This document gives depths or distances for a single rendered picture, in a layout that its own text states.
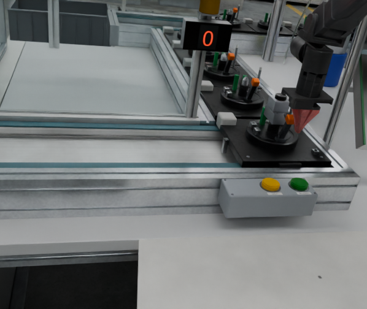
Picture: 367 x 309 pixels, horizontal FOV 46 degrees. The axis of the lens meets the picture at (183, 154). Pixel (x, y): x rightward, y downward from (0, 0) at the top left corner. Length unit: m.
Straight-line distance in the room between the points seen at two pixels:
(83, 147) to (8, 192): 0.26
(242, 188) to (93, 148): 0.41
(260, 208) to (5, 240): 0.53
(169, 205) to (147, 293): 0.25
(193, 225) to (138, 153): 0.26
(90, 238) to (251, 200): 0.35
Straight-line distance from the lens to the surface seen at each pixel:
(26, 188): 0.95
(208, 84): 1.43
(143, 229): 0.96
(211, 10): 1.11
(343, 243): 1.07
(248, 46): 2.36
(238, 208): 0.95
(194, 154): 1.14
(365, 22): 1.22
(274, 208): 0.98
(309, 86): 0.99
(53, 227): 0.96
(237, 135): 1.16
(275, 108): 1.13
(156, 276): 0.86
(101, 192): 0.95
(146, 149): 1.14
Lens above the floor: 1.47
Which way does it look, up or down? 29 degrees down
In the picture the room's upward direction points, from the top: 8 degrees clockwise
